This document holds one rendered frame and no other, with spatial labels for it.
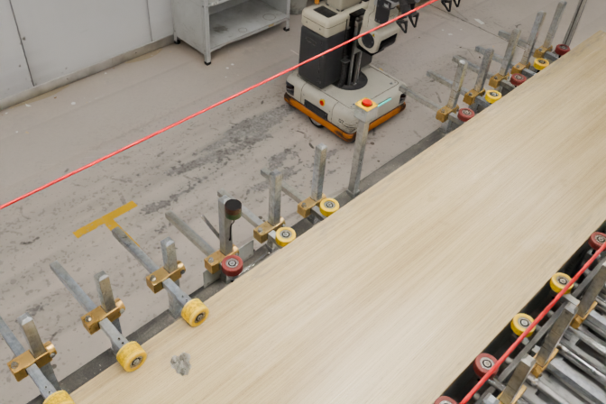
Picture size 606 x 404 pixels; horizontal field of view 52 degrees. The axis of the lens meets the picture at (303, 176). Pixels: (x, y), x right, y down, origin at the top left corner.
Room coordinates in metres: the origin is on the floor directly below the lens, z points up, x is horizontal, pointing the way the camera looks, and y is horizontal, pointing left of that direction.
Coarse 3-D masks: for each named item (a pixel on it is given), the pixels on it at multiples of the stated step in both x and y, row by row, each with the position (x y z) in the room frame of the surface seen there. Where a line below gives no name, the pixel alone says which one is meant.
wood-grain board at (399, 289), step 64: (576, 64) 3.15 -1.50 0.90; (512, 128) 2.49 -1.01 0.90; (576, 128) 2.53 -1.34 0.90; (384, 192) 1.95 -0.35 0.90; (448, 192) 1.98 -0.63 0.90; (512, 192) 2.02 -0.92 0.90; (576, 192) 2.05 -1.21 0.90; (320, 256) 1.56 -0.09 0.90; (384, 256) 1.59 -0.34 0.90; (448, 256) 1.62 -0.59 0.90; (512, 256) 1.64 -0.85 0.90; (256, 320) 1.25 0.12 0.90; (320, 320) 1.27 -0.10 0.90; (384, 320) 1.29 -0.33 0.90; (448, 320) 1.32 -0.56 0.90; (128, 384) 0.98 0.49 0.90; (192, 384) 0.99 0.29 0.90; (256, 384) 1.01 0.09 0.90; (320, 384) 1.03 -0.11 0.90; (384, 384) 1.05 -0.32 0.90; (448, 384) 1.07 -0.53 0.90
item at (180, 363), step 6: (180, 354) 1.09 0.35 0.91; (186, 354) 1.09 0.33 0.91; (174, 360) 1.06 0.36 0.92; (180, 360) 1.07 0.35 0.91; (186, 360) 1.07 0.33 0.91; (174, 366) 1.05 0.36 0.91; (180, 366) 1.04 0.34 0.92; (186, 366) 1.05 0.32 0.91; (180, 372) 1.03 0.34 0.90; (186, 372) 1.03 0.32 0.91
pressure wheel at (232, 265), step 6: (228, 258) 1.51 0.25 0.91; (234, 258) 1.52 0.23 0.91; (240, 258) 1.52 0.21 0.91; (222, 264) 1.48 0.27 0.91; (228, 264) 1.48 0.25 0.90; (234, 264) 1.49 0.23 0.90; (240, 264) 1.49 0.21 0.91; (222, 270) 1.47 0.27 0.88; (228, 270) 1.46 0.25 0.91; (234, 270) 1.46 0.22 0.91; (240, 270) 1.47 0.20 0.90
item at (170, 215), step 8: (168, 216) 1.75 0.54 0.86; (176, 216) 1.74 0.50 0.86; (176, 224) 1.71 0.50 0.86; (184, 224) 1.71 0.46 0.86; (184, 232) 1.67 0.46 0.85; (192, 232) 1.67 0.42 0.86; (192, 240) 1.64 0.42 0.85; (200, 240) 1.63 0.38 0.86; (200, 248) 1.60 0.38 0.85; (208, 248) 1.59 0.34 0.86
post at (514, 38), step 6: (516, 30) 3.05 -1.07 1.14; (510, 36) 3.05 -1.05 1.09; (516, 36) 3.03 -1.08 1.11; (510, 42) 3.04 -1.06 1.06; (516, 42) 3.04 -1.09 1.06; (510, 48) 3.04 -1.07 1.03; (510, 54) 3.03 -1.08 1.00; (504, 60) 3.05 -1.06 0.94; (510, 60) 3.05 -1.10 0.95; (504, 66) 3.04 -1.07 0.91; (504, 72) 3.03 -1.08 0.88; (498, 90) 3.03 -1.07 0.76
